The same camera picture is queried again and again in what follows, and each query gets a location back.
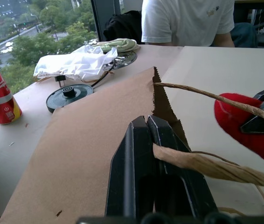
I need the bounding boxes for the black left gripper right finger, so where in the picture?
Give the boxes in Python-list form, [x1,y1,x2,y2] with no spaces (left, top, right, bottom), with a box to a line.
[147,115,218,219]

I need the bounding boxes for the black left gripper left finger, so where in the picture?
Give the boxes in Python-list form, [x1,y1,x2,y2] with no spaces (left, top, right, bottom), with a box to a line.
[105,116,157,219]

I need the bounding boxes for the red plush toy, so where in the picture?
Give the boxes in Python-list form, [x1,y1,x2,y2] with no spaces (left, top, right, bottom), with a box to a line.
[214,92,264,170]

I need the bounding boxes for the brown paper bag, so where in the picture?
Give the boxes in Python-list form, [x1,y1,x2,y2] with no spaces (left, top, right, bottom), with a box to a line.
[0,66,264,224]

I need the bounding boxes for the white plastic bag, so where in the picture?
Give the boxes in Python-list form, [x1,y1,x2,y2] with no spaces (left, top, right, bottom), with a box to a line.
[33,44,118,81]

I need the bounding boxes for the black round kettle base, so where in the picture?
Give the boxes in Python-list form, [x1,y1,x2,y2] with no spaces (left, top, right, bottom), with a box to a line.
[46,84,94,114]

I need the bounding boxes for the silver round metal disc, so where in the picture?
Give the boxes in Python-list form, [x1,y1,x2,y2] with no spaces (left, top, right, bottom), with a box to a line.
[102,50,138,71]

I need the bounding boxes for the person in white t-shirt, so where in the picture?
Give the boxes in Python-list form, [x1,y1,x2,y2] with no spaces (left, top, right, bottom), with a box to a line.
[141,0,236,48]

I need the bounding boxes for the pale green folded cloth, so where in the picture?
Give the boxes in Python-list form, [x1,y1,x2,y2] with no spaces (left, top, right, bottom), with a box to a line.
[94,38,141,53]

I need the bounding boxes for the black backpack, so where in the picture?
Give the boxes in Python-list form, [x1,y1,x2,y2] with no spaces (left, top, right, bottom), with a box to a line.
[103,10,145,45]

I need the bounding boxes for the red cola can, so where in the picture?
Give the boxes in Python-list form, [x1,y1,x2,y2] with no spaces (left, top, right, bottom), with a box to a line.
[0,55,23,125]

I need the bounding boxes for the black power cable with plug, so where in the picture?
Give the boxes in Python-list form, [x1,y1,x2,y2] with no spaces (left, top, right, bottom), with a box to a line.
[54,61,116,89]

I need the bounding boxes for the dark window frame post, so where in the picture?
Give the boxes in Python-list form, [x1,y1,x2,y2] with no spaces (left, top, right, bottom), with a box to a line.
[90,0,124,43]

